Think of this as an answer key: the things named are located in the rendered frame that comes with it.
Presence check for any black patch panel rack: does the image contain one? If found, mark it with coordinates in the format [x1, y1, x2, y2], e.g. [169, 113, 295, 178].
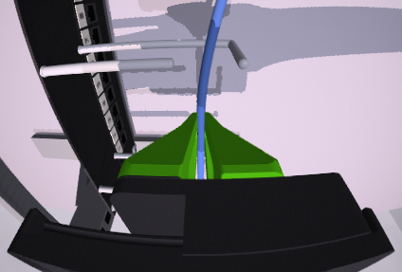
[0, 0, 206, 231]

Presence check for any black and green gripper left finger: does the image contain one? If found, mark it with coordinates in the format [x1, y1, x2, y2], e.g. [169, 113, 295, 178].
[117, 112, 197, 179]

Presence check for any blue cable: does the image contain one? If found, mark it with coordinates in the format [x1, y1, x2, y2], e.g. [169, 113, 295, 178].
[196, 0, 228, 179]

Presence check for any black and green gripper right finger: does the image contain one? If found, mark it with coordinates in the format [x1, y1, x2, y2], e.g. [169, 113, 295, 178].
[204, 112, 284, 179]

